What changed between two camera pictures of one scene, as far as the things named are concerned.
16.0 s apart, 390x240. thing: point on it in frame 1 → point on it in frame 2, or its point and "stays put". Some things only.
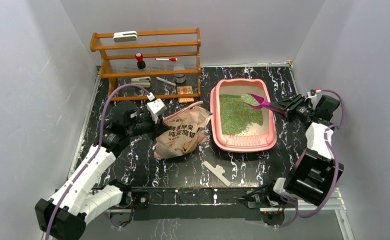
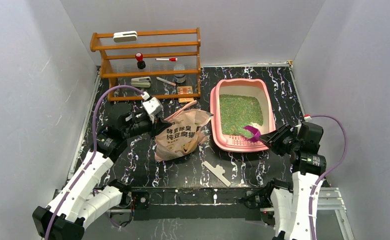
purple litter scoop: x=263 y=104 → x=251 y=133
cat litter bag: x=184 y=134 stays put
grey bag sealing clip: x=217 y=171 stays put
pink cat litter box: x=237 y=126 stays put
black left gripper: x=158 y=123 stays put
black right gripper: x=291 y=104 → x=273 y=137
